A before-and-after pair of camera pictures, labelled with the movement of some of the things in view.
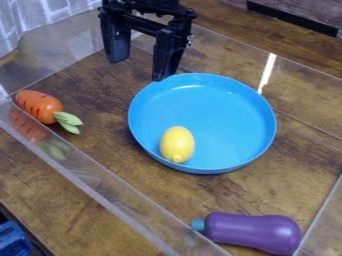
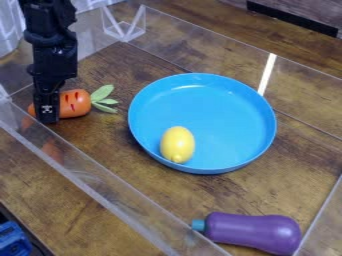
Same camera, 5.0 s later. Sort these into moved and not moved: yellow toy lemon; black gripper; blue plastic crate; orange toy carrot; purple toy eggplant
Moved: black gripper; orange toy carrot
Not moved: yellow toy lemon; blue plastic crate; purple toy eggplant
